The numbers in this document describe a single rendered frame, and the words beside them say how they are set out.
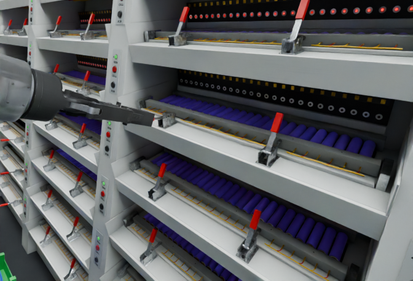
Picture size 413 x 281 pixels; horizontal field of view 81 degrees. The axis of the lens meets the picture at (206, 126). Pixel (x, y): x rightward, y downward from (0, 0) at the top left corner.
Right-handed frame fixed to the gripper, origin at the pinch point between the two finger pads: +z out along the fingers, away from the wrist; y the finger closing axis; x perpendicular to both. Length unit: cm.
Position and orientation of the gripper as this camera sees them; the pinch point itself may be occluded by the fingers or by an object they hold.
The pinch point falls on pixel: (136, 116)
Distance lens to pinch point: 53.5
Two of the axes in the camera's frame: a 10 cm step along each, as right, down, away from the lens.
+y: 7.7, 2.4, -5.9
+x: 2.8, -9.6, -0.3
